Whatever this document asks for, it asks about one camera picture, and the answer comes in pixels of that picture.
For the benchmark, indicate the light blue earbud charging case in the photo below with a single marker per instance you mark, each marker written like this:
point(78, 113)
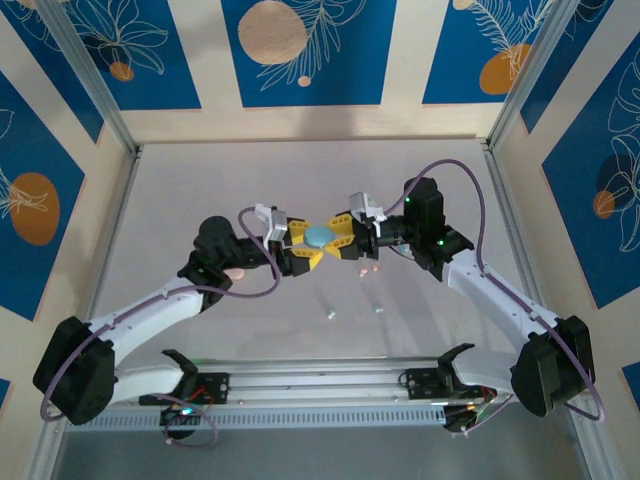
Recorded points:
point(317, 236)

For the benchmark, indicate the pink earbud charging case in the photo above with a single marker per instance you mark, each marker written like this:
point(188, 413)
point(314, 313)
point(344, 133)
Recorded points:
point(239, 274)

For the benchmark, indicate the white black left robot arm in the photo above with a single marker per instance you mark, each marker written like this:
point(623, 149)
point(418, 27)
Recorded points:
point(150, 315)

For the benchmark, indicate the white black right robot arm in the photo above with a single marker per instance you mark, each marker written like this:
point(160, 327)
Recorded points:
point(500, 295)

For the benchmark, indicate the blue poster large beige circle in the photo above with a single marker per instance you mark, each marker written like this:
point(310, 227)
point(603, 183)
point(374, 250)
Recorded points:
point(350, 75)

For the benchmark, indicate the blue poster orange circle feather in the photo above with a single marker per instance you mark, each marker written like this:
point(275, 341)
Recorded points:
point(450, 60)

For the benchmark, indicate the blue poster dark circle flower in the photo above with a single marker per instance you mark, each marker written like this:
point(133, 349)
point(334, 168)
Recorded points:
point(590, 240)

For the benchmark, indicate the blue poster white flower print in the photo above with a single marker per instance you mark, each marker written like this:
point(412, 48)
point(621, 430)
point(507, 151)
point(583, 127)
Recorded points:
point(165, 75)

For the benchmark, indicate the small circuit board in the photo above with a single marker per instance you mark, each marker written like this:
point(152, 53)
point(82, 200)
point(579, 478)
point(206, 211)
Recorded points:
point(467, 417)
point(180, 415)

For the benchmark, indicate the blue poster white line print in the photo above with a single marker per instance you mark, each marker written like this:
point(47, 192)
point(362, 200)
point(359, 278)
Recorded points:
point(575, 65)
point(45, 75)

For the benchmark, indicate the aluminium table side rail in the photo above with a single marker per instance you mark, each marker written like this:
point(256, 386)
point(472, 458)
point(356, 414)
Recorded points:
point(515, 225)
point(100, 260)

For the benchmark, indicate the aluminium arm base rail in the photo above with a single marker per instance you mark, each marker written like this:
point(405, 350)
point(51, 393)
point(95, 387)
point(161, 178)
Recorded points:
point(325, 380)

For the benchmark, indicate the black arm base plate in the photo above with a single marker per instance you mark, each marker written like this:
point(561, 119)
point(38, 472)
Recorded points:
point(215, 387)
point(425, 385)

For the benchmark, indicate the aluminium frame post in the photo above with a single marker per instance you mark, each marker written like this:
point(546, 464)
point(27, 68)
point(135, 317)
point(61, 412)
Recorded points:
point(92, 75)
point(541, 75)

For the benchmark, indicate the blue floral wall poster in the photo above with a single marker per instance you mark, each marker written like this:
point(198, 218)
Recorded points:
point(50, 150)

